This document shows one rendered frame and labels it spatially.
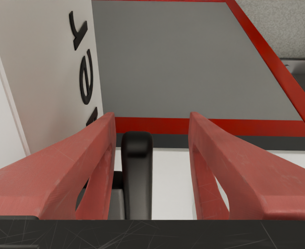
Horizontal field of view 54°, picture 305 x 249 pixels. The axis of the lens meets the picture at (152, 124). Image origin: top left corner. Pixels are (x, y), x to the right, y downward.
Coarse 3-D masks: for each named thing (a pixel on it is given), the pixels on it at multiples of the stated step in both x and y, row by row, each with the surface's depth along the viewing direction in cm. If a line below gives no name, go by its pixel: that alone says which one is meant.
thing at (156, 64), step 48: (96, 0) 82; (144, 0) 82; (192, 0) 82; (96, 48) 55; (144, 48) 55; (192, 48) 56; (240, 48) 56; (144, 96) 42; (192, 96) 42; (240, 96) 42; (288, 96) 42; (288, 144) 32; (192, 192) 35
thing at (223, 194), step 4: (220, 188) 34; (220, 192) 34; (224, 192) 34; (224, 196) 33; (224, 200) 33; (228, 204) 32; (192, 208) 36; (228, 208) 32; (192, 212) 36; (196, 216) 34
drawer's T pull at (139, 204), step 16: (128, 144) 11; (144, 144) 11; (128, 160) 11; (144, 160) 11; (128, 176) 12; (144, 176) 12; (80, 192) 12; (112, 192) 12; (128, 192) 12; (144, 192) 12; (112, 208) 13; (128, 208) 13; (144, 208) 13
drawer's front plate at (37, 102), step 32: (0, 0) 7; (32, 0) 9; (64, 0) 12; (0, 32) 7; (32, 32) 9; (64, 32) 12; (0, 64) 7; (32, 64) 9; (64, 64) 12; (96, 64) 18; (0, 96) 8; (32, 96) 9; (64, 96) 12; (96, 96) 19; (0, 128) 8; (32, 128) 9; (64, 128) 12; (0, 160) 9
